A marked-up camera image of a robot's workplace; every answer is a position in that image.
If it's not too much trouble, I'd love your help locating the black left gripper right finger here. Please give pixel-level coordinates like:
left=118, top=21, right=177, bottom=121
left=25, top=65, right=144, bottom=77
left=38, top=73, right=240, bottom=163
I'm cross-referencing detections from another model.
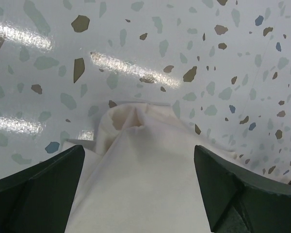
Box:
left=194, top=145, right=291, bottom=233

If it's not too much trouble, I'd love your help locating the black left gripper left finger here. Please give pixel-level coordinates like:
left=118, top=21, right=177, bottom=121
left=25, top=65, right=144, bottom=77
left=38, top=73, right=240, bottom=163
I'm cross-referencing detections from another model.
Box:
left=0, top=145, right=85, bottom=233

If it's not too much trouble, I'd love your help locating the white printed t shirt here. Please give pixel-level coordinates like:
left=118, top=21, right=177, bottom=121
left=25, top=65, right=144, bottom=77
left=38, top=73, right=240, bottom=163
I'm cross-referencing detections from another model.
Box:
left=60, top=100, right=291, bottom=233

